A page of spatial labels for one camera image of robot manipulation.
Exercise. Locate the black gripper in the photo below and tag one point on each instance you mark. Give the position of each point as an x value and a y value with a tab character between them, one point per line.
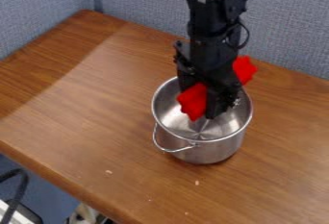
203	62

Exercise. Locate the white object under table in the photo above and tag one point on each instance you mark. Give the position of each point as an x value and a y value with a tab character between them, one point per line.
85	215

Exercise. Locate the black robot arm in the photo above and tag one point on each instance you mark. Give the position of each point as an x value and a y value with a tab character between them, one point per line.
215	18

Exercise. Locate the red rectangular block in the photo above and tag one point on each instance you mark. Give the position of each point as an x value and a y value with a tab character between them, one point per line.
194	97

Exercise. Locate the black and white floor object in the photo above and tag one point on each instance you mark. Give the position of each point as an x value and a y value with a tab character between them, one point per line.
22	216

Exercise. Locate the stainless steel pot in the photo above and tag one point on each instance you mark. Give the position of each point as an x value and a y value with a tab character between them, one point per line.
204	141

